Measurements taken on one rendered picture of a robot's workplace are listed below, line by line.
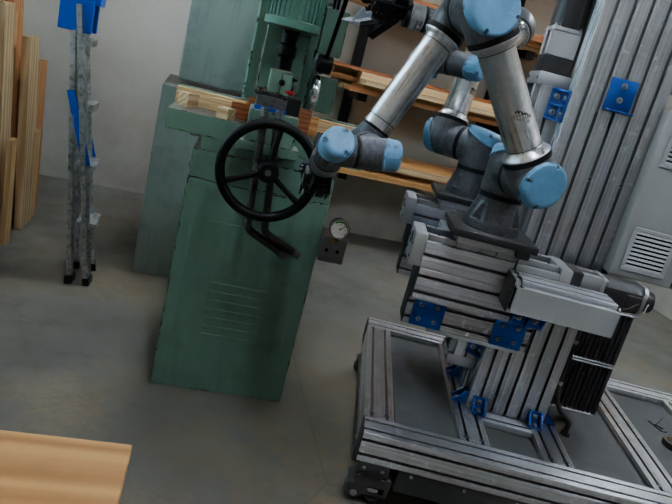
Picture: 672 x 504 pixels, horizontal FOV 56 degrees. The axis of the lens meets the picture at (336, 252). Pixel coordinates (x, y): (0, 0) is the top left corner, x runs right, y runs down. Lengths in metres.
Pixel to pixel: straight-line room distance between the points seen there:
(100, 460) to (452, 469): 1.09
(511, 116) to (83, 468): 1.12
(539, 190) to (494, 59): 0.32
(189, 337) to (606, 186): 1.35
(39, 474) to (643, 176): 1.61
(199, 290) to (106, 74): 2.55
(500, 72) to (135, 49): 3.18
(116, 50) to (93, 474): 3.62
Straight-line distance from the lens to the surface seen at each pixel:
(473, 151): 2.18
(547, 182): 1.57
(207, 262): 2.04
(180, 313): 2.11
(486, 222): 1.69
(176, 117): 1.95
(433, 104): 4.11
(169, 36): 4.36
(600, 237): 2.00
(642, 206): 1.95
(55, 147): 4.52
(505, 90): 1.51
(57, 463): 1.00
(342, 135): 1.41
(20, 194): 3.43
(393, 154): 1.45
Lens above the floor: 1.14
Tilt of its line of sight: 16 degrees down
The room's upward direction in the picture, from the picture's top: 14 degrees clockwise
